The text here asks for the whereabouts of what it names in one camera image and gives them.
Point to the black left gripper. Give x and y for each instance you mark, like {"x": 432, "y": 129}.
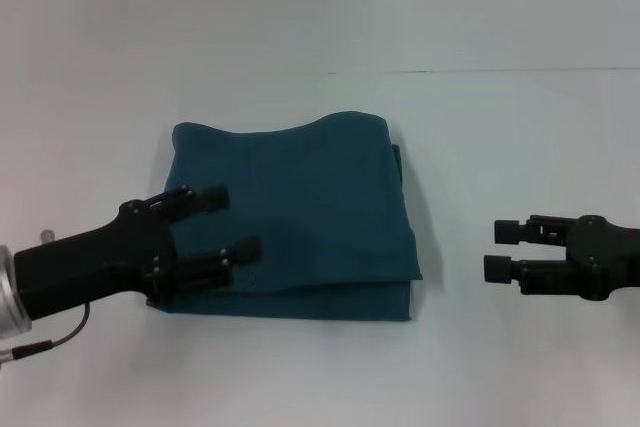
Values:
{"x": 100, "y": 262}

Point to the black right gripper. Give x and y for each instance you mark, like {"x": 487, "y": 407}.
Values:
{"x": 605, "y": 257}

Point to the teal blue shirt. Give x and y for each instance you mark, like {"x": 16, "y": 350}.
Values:
{"x": 300, "y": 217}

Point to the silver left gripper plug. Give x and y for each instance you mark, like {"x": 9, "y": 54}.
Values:
{"x": 47, "y": 236}

